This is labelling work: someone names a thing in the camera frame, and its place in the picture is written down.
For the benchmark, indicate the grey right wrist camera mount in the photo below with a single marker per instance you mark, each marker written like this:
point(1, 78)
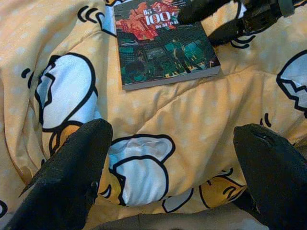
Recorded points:
point(286, 7)

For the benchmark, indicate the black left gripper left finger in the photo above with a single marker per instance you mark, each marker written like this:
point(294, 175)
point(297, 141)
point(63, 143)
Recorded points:
point(62, 191)

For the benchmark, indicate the yellow egg-cartoon blanket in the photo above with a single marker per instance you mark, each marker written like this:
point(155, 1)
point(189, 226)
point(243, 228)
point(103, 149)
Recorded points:
point(192, 115)

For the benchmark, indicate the dark illustrated paperback book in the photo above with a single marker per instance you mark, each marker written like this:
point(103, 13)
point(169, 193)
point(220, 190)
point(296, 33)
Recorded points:
point(163, 55)

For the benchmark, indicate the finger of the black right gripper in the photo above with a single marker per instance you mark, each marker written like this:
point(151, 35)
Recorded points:
point(199, 12)
point(225, 36)

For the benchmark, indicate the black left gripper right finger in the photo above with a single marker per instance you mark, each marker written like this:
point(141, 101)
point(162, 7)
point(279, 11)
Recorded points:
point(278, 182)

